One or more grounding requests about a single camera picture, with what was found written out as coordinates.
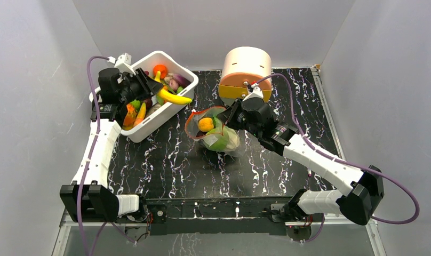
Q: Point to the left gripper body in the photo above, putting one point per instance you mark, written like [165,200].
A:
[134,88]

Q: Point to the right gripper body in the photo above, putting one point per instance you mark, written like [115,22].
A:
[233,115]

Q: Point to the yellow toy fruit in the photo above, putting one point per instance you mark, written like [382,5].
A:
[206,124]

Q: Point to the clear zip top bag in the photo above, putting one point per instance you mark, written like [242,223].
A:
[191,128]

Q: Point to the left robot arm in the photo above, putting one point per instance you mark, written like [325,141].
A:
[87,198]

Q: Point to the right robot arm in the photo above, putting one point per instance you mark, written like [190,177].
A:
[356,193]

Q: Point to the small green toy cabbage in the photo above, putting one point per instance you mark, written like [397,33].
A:
[136,104]

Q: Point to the orange toy tangerine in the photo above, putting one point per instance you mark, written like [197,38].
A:
[162,69]

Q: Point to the toy garlic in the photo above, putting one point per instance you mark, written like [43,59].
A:
[172,83]

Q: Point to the grey toy fish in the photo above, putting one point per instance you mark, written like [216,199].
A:
[152,109]

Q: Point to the small yellow toy banana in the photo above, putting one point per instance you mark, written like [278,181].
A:
[141,114]

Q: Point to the orange toy pumpkin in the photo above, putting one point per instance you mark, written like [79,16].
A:
[130,117]

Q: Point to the purple toy onion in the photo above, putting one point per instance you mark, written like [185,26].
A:
[182,81]

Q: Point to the round drawer cabinet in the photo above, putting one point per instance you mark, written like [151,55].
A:
[242,67]

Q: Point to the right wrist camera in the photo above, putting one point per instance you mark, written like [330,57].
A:
[256,93]

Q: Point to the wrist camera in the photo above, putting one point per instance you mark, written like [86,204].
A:
[122,63]
[256,93]

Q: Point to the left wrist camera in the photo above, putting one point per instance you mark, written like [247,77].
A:
[122,63]

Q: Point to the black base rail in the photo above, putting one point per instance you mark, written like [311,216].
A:
[231,215]

